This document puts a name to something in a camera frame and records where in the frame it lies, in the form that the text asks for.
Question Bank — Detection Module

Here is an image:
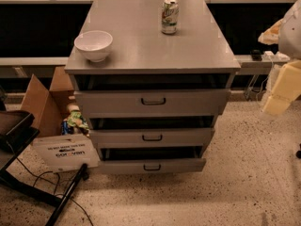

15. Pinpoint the green plush toy figure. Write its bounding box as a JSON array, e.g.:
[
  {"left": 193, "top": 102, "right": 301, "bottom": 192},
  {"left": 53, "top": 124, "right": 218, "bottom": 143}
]
[{"left": 61, "top": 103, "right": 89, "bottom": 137}]

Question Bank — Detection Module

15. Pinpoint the white printed cardboard flap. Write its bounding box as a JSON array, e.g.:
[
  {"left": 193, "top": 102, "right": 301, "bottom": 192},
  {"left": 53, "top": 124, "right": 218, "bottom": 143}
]
[{"left": 33, "top": 134, "right": 100, "bottom": 172}]

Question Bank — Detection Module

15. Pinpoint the grey drawer cabinet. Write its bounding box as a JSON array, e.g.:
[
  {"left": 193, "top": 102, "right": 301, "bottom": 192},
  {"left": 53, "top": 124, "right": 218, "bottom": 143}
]
[{"left": 65, "top": 0, "right": 240, "bottom": 161}]

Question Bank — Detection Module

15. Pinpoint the brown cardboard box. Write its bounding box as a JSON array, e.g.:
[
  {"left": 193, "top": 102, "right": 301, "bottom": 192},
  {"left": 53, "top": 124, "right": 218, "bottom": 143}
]
[{"left": 21, "top": 66, "right": 75, "bottom": 137}]

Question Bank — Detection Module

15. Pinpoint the small black device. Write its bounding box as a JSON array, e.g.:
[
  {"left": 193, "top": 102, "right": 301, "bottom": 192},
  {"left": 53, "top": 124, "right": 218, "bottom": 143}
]
[{"left": 250, "top": 50, "right": 262, "bottom": 61}]

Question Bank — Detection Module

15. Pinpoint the white power strip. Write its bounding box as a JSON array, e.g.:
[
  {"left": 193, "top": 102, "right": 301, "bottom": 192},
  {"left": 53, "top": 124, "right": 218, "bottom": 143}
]
[{"left": 262, "top": 51, "right": 290, "bottom": 61}]

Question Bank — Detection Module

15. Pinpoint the green white soda can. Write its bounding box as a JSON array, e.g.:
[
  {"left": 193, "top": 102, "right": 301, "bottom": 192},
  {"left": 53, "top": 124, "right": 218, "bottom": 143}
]
[{"left": 161, "top": 0, "right": 179, "bottom": 34}]

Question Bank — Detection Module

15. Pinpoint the grey middle drawer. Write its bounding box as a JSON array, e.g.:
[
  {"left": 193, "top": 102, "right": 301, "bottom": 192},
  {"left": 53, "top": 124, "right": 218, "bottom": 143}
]
[{"left": 90, "top": 128, "right": 214, "bottom": 148}]

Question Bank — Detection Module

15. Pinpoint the white ceramic bowl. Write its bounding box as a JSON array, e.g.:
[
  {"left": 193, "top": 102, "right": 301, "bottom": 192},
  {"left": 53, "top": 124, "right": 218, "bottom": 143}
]
[{"left": 74, "top": 30, "right": 113, "bottom": 62}]

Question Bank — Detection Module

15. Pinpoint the grey drawer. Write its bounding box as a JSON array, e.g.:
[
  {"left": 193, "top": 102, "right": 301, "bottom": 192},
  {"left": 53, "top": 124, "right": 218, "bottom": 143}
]
[
  {"left": 90, "top": 128, "right": 214, "bottom": 148},
  {"left": 74, "top": 89, "right": 230, "bottom": 118},
  {"left": 99, "top": 158, "right": 206, "bottom": 174}
]

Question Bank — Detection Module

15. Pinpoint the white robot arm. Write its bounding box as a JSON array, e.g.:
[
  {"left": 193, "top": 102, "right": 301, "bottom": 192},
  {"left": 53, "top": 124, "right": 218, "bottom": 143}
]
[{"left": 258, "top": 0, "right": 301, "bottom": 116}]

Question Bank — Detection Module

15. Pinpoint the grey bottom drawer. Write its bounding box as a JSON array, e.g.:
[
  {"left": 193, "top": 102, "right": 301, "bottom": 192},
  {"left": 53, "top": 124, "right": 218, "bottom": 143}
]
[{"left": 99, "top": 158, "right": 206, "bottom": 174}]

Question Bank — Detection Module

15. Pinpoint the grey top drawer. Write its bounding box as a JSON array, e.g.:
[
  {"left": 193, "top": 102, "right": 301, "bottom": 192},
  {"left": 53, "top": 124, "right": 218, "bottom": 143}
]
[{"left": 74, "top": 89, "right": 230, "bottom": 118}]

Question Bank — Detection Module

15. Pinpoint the black floor cable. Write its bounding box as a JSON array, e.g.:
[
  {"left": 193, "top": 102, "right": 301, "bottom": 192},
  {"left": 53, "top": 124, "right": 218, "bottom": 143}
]
[{"left": 15, "top": 157, "right": 95, "bottom": 226}]

